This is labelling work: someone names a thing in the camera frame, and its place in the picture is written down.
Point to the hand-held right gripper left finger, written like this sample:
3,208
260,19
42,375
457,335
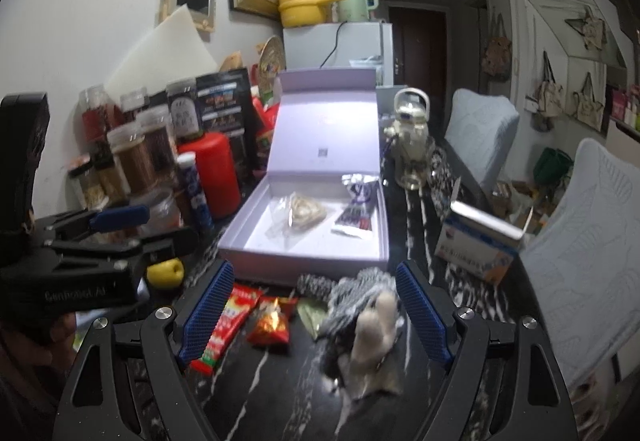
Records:
207,316

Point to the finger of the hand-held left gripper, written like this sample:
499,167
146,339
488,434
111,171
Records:
170,241
122,215

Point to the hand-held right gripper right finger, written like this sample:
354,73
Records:
425,316

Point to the long red snack packet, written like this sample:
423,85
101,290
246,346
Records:
225,326

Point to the white fluffy checkered hair clip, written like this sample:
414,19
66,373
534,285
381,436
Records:
372,331

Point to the small red snack packet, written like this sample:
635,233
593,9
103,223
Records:
270,328

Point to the green tea packet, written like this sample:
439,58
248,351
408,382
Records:
310,316

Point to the checkered fabric scrunchie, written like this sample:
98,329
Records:
314,285

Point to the lavender gift box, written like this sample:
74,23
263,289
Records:
300,131

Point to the person's left forearm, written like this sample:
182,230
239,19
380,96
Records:
25,386

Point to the person's left hand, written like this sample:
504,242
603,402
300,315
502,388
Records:
64,333

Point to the yellow pear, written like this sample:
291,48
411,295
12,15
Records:
165,272

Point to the small jar with beige contents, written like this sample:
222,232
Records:
86,181

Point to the blue tablet tube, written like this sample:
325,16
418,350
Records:
194,196

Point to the jar with brown contents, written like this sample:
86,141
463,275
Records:
130,161

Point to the red canister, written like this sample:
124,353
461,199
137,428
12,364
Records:
215,171

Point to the jar with dark contents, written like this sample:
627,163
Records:
157,136

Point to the blue white mask box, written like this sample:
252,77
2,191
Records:
480,241

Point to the jar with red contents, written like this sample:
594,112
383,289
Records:
97,113

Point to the small clear jar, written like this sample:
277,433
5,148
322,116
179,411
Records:
135,101

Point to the dark bottle with white label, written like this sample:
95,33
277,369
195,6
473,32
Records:
184,113

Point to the dark snack packet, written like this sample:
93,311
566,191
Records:
352,219

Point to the black printed box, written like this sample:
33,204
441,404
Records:
222,111

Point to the silver purple foil packet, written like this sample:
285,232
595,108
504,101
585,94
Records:
360,188

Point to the open cardboard box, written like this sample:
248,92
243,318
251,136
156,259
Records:
515,201

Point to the red snack packages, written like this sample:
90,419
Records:
262,121

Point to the white foam board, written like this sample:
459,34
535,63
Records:
165,56

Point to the glass teapot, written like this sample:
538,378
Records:
412,141

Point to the green bag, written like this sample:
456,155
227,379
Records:
552,166

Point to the decorative plate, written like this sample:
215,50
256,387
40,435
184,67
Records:
272,56

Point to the beige tote bag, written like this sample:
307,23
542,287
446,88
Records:
590,103
550,93

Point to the dark wooden door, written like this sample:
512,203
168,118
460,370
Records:
417,46

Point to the yellow pot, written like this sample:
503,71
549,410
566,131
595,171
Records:
300,3

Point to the white fridge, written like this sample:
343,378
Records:
360,46

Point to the brown patterned tote bag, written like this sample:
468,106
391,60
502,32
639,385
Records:
497,51

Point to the row of shelf bottles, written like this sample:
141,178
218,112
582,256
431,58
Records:
630,106

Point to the star shaped bag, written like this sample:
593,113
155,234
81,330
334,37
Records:
590,28

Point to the small wooden frame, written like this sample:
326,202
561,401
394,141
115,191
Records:
190,1

